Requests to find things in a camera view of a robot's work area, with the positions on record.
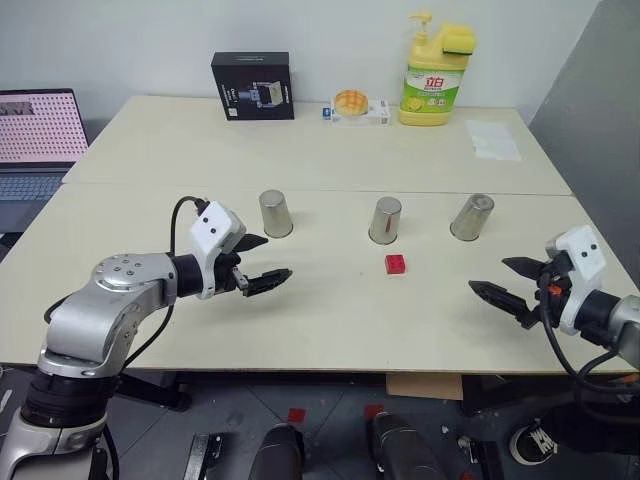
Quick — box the black and white sneaker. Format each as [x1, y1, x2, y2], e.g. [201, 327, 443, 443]
[508, 418, 559, 468]

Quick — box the black product box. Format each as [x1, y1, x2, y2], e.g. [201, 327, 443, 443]
[209, 49, 296, 122]

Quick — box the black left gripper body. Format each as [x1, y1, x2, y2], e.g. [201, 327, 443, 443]
[214, 251, 250, 297]

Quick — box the brown cardboard piece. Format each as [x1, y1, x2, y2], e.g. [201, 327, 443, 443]
[384, 372, 465, 402]

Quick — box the grey laptop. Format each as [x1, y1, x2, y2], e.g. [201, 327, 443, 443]
[0, 88, 91, 234]

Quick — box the clear plastic sheet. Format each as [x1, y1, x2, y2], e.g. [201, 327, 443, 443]
[465, 118, 523, 163]

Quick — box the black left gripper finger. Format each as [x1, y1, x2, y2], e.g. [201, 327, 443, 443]
[242, 267, 294, 300]
[234, 233, 270, 254]

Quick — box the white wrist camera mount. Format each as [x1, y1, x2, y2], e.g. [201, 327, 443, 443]
[544, 224, 609, 336]
[187, 200, 248, 301]

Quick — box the grey partition panel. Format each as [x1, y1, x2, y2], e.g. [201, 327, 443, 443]
[527, 0, 640, 296]

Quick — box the golden bread bun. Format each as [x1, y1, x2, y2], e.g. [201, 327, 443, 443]
[333, 88, 371, 119]

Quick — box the yellow sponge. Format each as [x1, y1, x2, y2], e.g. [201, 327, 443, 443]
[439, 21, 479, 58]

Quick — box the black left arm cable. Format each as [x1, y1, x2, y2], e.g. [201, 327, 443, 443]
[119, 195, 210, 371]

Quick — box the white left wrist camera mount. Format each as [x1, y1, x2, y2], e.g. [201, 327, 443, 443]
[187, 200, 248, 301]

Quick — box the yellow dish soap bottle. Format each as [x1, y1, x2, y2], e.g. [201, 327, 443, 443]
[397, 11, 472, 128]

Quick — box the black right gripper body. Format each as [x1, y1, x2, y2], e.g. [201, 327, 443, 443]
[533, 251, 574, 322]

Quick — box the black table foot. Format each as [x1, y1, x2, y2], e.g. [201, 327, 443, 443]
[459, 374, 577, 417]
[115, 371, 194, 413]

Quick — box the steel cup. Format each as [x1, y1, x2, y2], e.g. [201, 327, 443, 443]
[367, 195, 403, 246]
[448, 193, 496, 243]
[257, 188, 295, 240]

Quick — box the dark rounded shape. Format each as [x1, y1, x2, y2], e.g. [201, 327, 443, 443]
[247, 422, 307, 480]
[368, 411, 449, 480]

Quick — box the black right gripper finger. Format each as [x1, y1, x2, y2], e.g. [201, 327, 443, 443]
[500, 256, 545, 281]
[467, 280, 541, 331]

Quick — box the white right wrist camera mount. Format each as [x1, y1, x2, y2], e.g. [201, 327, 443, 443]
[544, 224, 609, 336]

